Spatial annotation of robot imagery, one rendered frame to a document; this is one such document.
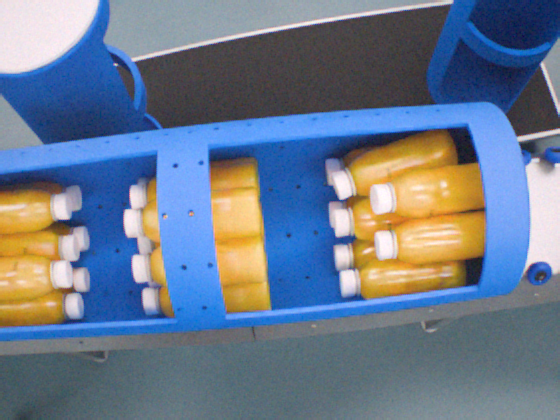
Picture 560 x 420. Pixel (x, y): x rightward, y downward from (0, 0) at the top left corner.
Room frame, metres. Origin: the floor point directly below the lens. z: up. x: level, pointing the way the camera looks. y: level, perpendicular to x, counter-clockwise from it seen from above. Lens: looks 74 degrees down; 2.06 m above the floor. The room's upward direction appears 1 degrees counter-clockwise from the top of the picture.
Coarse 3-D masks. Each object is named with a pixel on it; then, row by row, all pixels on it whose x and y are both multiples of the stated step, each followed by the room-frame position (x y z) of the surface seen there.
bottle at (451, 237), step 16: (400, 224) 0.24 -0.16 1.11; (416, 224) 0.23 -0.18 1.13; (432, 224) 0.23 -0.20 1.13; (448, 224) 0.23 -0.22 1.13; (464, 224) 0.23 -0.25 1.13; (480, 224) 0.23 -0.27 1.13; (400, 240) 0.21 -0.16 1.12; (416, 240) 0.21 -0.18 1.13; (432, 240) 0.21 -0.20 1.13; (448, 240) 0.21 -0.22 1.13; (464, 240) 0.21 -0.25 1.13; (480, 240) 0.21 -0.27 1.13; (400, 256) 0.19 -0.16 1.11; (416, 256) 0.19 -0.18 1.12; (432, 256) 0.19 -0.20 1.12; (448, 256) 0.19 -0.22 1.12; (464, 256) 0.19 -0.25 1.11; (480, 256) 0.19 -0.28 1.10
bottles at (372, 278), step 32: (224, 160) 0.36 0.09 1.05; (256, 160) 0.35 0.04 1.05; (352, 160) 0.35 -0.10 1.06; (64, 192) 0.32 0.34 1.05; (64, 224) 0.28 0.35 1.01; (352, 224) 0.25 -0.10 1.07; (384, 224) 0.24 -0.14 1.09; (64, 256) 0.21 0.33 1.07; (352, 256) 0.21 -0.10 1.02; (64, 288) 0.17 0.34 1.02; (160, 288) 0.16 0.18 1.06; (224, 288) 0.16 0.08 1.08; (256, 288) 0.16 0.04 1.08; (352, 288) 0.16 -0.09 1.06; (384, 288) 0.16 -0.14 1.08; (416, 288) 0.15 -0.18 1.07; (448, 288) 0.15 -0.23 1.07; (0, 320) 0.11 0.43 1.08; (32, 320) 0.11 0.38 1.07; (64, 320) 0.12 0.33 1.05
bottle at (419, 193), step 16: (400, 176) 0.29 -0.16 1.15; (416, 176) 0.29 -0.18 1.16; (432, 176) 0.29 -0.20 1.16; (448, 176) 0.29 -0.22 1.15; (464, 176) 0.29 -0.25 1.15; (480, 176) 0.29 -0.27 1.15; (400, 192) 0.27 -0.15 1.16; (416, 192) 0.27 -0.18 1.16; (432, 192) 0.27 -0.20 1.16; (448, 192) 0.27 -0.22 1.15; (464, 192) 0.27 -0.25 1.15; (480, 192) 0.27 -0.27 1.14; (400, 208) 0.25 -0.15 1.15; (416, 208) 0.25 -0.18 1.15; (432, 208) 0.25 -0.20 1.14; (448, 208) 0.25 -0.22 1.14; (464, 208) 0.25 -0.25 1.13; (480, 208) 0.26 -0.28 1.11
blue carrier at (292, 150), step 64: (192, 128) 0.36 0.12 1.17; (256, 128) 0.35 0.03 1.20; (320, 128) 0.34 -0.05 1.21; (384, 128) 0.34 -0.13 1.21; (448, 128) 0.40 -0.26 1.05; (512, 128) 0.34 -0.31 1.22; (128, 192) 0.33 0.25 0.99; (192, 192) 0.25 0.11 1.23; (320, 192) 0.33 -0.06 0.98; (512, 192) 0.24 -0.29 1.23; (128, 256) 0.23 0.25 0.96; (192, 256) 0.18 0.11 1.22; (320, 256) 0.23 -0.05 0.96; (512, 256) 0.17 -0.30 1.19; (128, 320) 0.11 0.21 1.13; (192, 320) 0.11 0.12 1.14; (256, 320) 0.11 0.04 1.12
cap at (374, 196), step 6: (372, 186) 0.28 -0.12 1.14; (378, 186) 0.28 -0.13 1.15; (384, 186) 0.28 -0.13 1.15; (372, 192) 0.28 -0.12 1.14; (378, 192) 0.27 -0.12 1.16; (384, 192) 0.27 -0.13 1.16; (372, 198) 0.27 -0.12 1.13; (378, 198) 0.26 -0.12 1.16; (384, 198) 0.26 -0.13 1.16; (390, 198) 0.26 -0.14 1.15; (372, 204) 0.26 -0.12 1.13; (378, 204) 0.26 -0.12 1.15; (384, 204) 0.26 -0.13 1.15; (390, 204) 0.26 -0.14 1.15; (378, 210) 0.25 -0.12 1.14; (384, 210) 0.25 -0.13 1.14
